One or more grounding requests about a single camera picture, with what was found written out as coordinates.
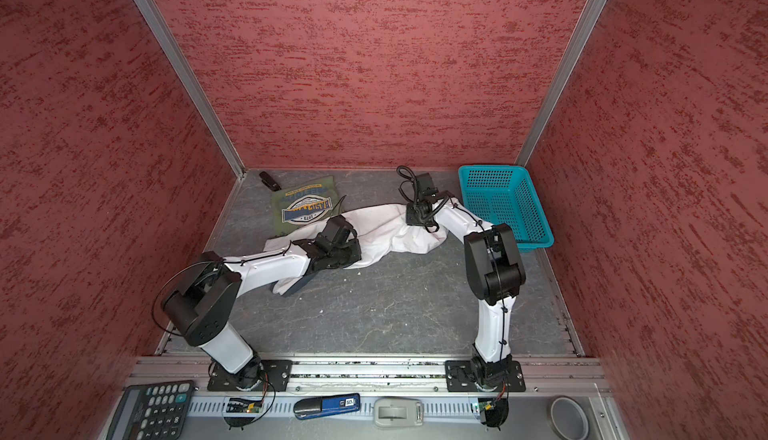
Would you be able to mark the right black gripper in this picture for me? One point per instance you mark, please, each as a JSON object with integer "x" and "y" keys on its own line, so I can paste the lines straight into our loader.
{"x": 412, "y": 219}

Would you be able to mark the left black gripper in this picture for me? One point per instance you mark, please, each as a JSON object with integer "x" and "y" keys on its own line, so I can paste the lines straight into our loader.
{"x": 356, "y": 252}

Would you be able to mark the white grey-trimmed tank top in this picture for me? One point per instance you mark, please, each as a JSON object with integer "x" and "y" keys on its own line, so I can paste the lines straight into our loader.
{"x": 383, "y": 229}

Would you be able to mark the olive green tank top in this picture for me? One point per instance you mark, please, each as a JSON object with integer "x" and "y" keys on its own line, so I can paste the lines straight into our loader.
{"x": 295, "y": 207}

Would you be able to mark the teal plastic basket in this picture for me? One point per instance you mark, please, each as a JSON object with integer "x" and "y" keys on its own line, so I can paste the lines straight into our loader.
{"x": 506, "y": 194}

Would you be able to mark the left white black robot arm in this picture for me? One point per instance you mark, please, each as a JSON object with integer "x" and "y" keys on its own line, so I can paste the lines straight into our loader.
{"x": 203, "y": 295}

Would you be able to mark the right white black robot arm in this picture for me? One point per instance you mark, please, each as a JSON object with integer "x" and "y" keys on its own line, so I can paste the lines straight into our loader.
{"x": 494, "y": 270}

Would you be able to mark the small black stapler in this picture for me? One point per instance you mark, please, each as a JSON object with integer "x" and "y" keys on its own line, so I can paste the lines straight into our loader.
{"x": 269, "y": 181}

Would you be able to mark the blue black utility knife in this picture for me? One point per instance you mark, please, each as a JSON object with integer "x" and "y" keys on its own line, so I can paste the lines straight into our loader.
{"x": 325, "y": 406}

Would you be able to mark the left small circuit board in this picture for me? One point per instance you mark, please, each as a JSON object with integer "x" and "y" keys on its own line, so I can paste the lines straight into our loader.
{"x": 236, "y": 406}

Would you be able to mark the small circuit board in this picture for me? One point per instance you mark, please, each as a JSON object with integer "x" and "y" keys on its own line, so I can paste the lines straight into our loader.
{"x": 236, "y": 406}
{"x": 486, "y": 404}

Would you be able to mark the right small circuit board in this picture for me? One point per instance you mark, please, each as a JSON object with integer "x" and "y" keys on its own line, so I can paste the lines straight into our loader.
{"x": 486, "y": 404}

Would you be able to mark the black calculator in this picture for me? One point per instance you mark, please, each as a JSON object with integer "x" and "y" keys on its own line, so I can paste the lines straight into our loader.
{"x": 153, "y": 411}

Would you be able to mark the grey tape roll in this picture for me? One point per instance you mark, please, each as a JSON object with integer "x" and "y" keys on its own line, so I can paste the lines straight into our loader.
{"x": 567, "y": 419}

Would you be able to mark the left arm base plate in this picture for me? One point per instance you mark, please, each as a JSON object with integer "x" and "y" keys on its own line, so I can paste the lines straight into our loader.
{"x": 277, "y": 374}

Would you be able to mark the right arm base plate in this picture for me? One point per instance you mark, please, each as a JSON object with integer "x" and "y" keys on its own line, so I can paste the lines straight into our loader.
{"x": 459, "y": 376}

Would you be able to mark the aluminium front rail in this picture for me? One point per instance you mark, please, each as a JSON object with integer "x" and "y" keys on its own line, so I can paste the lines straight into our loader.
{"x": 419, "y": 375}

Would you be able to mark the right aluminium corner post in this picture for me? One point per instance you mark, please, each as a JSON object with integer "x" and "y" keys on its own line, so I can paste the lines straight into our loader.
{"x": 581, "y": 33}

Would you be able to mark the aluminium corner post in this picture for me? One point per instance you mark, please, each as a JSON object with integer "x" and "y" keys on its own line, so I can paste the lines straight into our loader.
{"x": 173, "y": 52}
{"x": 581, "y": 33}

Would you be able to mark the left aluminium corner post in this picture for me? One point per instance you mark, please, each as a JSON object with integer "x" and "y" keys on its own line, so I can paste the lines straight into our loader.
{"x": 173, "y": 52}

